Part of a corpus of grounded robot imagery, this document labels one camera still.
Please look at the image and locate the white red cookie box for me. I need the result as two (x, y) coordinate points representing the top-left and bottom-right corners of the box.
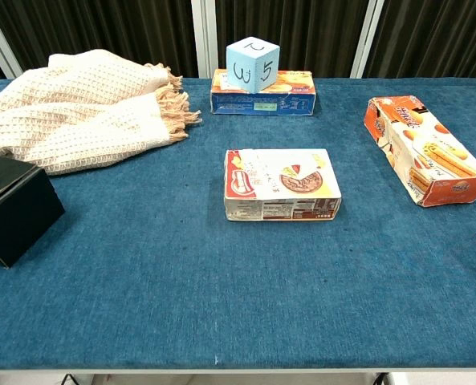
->
(223, 148), (343, 222)

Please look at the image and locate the blue cracker box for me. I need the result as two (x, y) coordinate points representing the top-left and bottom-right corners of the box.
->
(210, 68), (317, 117)

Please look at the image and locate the orange biscuit box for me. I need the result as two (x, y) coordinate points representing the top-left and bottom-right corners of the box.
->
(363, 95), (476, 209)

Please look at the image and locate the black cardboard box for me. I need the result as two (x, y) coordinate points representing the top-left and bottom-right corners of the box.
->
(0, 150), (66, 270)

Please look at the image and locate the blue table cloth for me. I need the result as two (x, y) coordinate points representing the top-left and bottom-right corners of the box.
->
(0, 77), (476, 371)

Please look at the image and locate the light blue numbered cube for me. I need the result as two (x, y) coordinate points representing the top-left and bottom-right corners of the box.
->
(226, 36), (281, 95)

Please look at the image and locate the cream woven fringed towel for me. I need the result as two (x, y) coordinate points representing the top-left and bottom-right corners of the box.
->
(0, 48), (203, 176)

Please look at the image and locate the black pleated curtain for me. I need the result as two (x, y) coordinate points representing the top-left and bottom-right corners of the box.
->
(0, 0), (476, 81)

